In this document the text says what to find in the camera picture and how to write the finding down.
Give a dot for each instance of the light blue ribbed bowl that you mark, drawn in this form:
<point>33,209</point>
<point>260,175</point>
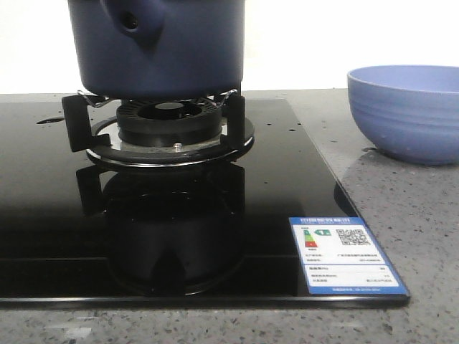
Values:
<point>409,112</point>

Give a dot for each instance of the black metal pot support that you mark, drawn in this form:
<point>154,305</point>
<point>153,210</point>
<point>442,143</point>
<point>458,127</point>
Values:
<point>102,143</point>

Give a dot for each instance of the dark blue cooking pot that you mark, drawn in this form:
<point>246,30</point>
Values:
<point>159,50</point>

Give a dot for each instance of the black round gas burner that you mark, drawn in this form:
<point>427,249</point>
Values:
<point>162,124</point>

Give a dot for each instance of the blue white energy label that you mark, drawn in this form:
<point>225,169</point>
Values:
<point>340,256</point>

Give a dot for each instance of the black glass gas stove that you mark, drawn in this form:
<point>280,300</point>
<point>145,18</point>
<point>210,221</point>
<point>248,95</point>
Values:
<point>74,234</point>

